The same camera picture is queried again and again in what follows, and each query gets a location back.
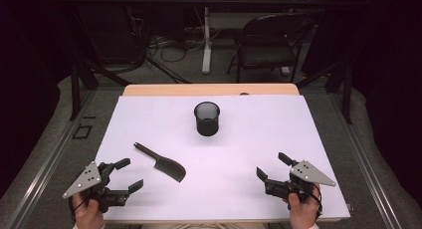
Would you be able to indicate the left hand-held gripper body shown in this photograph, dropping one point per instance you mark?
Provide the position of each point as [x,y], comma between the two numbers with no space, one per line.
[87,179]

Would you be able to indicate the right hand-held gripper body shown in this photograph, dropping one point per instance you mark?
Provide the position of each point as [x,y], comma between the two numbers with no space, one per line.
[308,174]

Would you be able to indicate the black comb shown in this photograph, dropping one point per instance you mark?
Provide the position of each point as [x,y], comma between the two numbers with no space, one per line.
[169,167]

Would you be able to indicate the black mesh pen cup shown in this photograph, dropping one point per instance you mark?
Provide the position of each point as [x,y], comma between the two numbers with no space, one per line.
[207,122]

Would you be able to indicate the person's left hand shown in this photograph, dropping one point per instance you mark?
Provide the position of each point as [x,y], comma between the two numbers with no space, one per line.
[88,215]

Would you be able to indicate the person's right hand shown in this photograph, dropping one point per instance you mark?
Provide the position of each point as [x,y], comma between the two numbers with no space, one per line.
[303,212]

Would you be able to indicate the white board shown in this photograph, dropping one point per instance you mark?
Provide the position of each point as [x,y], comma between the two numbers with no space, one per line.
[232,176]

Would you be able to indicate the small metal clip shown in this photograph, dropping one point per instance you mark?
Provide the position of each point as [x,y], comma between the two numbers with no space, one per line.
[349,207]

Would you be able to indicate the black metal stand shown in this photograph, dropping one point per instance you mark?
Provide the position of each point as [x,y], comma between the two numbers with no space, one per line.
[75,89]
[346,89]

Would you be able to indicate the black folding chair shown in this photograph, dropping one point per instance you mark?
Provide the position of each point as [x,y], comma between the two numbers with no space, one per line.
[265,56]

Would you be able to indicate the wooden table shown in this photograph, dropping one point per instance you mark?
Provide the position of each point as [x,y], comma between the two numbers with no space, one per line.
[199,89]

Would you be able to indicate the dark curtain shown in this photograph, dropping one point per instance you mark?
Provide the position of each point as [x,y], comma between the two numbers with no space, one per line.
[26,73]
[391,73]

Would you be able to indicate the aluminium rail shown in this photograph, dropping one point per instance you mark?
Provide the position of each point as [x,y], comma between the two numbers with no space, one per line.
[49,162]
[365,162]

